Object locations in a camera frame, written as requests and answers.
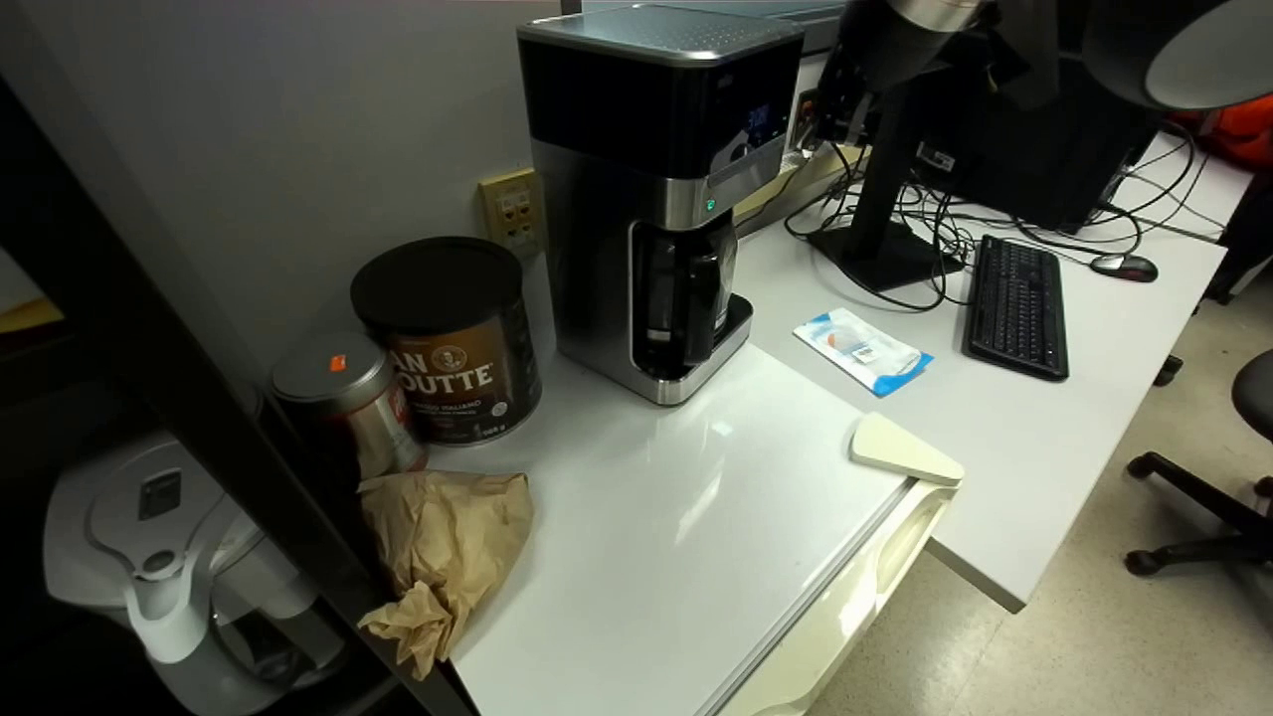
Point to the beige wall outlet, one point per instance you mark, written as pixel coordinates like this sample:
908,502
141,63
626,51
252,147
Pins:
510,205

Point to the brown coffee can black lid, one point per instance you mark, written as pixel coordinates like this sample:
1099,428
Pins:
461,378

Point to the orange bag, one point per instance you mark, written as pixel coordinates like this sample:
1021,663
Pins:
1245,134

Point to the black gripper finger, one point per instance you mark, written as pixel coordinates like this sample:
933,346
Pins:
865,108
833,98

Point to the glass coffee carafe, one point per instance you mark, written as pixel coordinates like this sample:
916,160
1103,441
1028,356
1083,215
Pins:
678,282

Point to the black and silver coffee maker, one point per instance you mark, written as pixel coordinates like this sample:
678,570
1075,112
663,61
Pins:
621,94

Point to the silver canister orange dot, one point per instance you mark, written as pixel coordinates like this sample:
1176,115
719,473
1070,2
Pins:
354,395

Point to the crumpled brown paper bag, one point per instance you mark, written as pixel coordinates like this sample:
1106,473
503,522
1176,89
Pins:
442,531

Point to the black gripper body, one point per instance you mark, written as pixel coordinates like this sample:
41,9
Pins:
908,57

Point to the black shelf frame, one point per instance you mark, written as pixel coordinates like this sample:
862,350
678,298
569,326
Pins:
174,383

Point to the black computer mouse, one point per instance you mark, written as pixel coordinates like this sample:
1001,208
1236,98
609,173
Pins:
1124,268

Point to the white water filter pitcher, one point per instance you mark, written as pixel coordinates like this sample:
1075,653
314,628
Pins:
131,510

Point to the white box with red label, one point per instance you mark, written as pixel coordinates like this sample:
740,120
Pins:
804,115

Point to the black computer monitor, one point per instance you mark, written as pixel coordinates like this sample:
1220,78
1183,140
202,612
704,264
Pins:
1049,160

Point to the black monitor stand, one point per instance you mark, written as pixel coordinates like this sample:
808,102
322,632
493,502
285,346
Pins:
884,244

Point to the black keyboard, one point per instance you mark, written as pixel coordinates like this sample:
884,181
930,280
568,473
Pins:
1017,309

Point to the black office chair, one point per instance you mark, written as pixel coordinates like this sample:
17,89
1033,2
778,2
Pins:
1256,400

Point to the blue and white wipes packet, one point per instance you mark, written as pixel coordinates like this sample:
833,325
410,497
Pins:
862,350

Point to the cream plastic wedge piece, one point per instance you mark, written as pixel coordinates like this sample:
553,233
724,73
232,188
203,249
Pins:
899,447

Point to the beige power strip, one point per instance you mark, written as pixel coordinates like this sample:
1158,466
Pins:
798,181

